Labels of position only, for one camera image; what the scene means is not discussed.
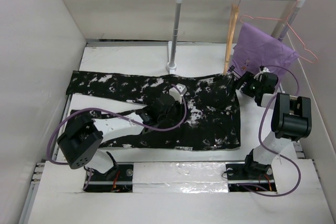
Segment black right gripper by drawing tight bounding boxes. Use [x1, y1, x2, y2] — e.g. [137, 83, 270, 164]
[230, 70, 262, 97]

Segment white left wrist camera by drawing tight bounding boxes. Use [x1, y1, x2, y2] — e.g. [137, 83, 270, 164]
[169, 83, 187, 104]

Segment black white patterned trousers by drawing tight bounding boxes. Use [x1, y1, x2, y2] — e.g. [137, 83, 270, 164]
[66, 71, 240, 151]

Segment pink wire hanger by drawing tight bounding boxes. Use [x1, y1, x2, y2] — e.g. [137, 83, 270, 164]
[239, 0, 319, 64]

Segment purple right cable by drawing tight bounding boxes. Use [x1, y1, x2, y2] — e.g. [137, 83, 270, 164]
[238, 65, 302, 197]

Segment purple garment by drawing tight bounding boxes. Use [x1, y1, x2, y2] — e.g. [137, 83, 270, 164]
[232, 23, 299, 80]

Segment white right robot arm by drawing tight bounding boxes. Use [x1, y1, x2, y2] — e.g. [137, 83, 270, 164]
[235, 72, 312, 179]

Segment silver tape strip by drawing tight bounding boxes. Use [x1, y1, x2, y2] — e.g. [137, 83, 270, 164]
[132, 162, 228, 194]

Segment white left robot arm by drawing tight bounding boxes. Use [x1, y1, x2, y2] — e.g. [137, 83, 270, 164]
[57, 94, 187, 180]

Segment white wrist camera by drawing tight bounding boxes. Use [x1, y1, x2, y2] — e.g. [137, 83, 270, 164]
[258, 66, 270, 75]
[169, 83, 187, 104]

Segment wooden hanger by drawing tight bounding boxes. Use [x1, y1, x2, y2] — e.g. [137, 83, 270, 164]
[223, 0, 241, 75]

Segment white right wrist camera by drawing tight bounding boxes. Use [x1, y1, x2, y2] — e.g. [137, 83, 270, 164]
[258, 66, 270, 75]

